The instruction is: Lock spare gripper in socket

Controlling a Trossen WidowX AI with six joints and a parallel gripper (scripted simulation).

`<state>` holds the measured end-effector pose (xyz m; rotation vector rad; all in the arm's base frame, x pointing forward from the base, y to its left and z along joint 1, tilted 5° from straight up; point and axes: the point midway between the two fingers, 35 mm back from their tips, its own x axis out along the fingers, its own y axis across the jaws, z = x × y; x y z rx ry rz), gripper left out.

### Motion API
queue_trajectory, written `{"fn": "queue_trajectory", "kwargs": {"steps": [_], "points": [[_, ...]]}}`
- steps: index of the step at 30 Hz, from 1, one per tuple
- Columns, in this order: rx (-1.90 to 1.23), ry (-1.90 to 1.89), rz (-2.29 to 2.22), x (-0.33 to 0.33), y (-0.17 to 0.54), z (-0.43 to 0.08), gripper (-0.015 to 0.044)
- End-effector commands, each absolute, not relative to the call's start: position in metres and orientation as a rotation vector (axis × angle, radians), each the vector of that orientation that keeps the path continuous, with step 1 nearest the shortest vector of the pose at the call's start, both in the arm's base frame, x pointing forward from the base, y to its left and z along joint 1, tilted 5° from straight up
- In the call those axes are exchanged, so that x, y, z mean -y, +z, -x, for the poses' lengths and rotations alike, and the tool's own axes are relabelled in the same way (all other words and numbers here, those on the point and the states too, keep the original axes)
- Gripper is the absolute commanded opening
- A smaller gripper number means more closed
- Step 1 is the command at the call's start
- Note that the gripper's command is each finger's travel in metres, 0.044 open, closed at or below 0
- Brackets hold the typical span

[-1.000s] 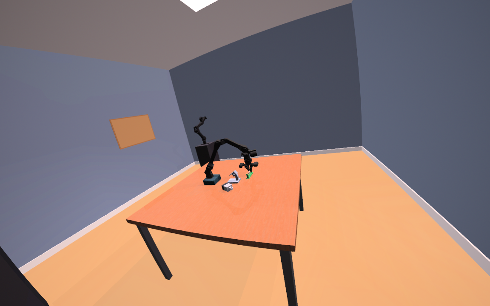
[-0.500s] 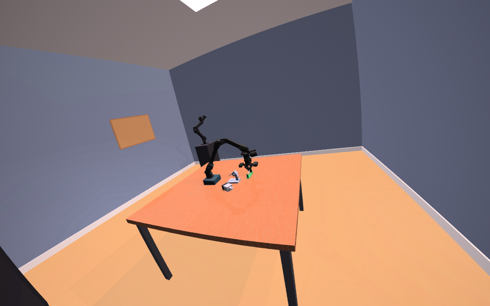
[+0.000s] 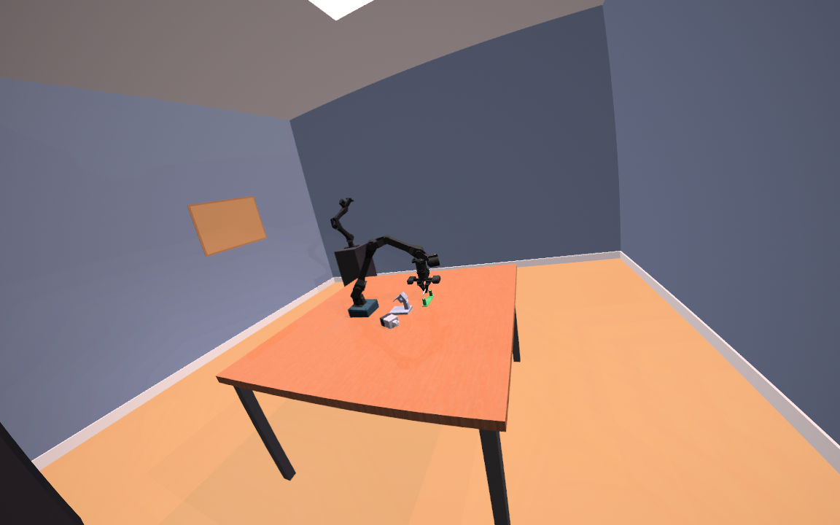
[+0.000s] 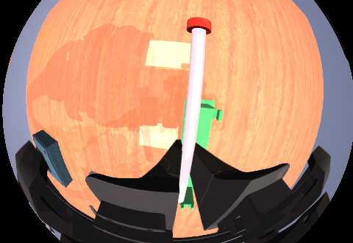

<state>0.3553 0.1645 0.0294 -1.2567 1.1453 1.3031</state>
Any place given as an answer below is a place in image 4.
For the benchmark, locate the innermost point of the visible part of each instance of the white tapered pin with red cap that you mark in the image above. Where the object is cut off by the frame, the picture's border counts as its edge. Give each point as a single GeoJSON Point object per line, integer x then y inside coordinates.
{"type": "Point", "coordinates": [199, 27]}

